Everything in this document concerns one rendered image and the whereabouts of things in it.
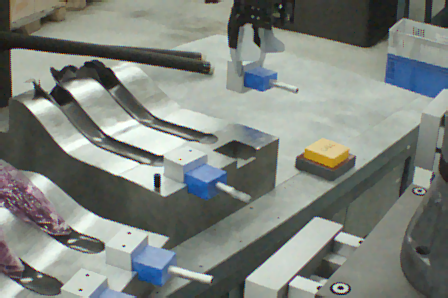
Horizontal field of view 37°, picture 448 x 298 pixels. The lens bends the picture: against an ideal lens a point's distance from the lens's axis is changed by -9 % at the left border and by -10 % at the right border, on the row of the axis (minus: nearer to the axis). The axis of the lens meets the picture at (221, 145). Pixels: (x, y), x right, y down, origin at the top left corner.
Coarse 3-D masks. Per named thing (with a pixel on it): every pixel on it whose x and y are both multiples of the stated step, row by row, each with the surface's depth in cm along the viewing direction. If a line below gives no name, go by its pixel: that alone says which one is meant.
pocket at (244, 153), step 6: (228, 144) 112; (234, 144) 113; (240, 144) 112; (246, 144) 111; (216, 150) 110; (222, 150) 111; (228, 150) 112; (234, 150) 113; (240, 150) 112; (246, 150) 112; (252, 150) 111; (228, 156) 113; (234, 156) 113; (240, 156) 113; (246, 156) 112; (252, 156) 111; (240, 162) 112; (246, 162) 109
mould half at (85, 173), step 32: (128, 64) 130; (32, 96) 114; (96, 96) 119; (160, 96) 126; (0, 128) 120; (32, 128) 112; (64, 128) 111; (128, 128) 116; (192, 128) 117; (224, 128) 116; (32, 160) 115; (64, 160) 108; (96, 160) 105; (128, 160) 105; (224, 160) 106; (256, 160) 111; (96, 192) 105; (128, 192) 100; (160, 192) 96; (256, 192) 113; (128, 224) 103; (160, 224) 98; (192, 224) 102
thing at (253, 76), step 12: (228, 60) 126; (228, 72) 126; (252, 72) 124; (264, 72) 125; (276, 72) 125; (228, 84) 127; (240, 84) 126; (252, 84) 124; (264, 84) 123; (276, 84) 123; (288, 84) 122
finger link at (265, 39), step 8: (256, 32) 125; (264, 32) 125; (272, 32) 124; (256, 40) 126; (264, 40) 126; (272, 40) 125; (280, 40) 124; (264, 48) 127; (272, 48) 126; (280, 48) 125; (264, 56) 128
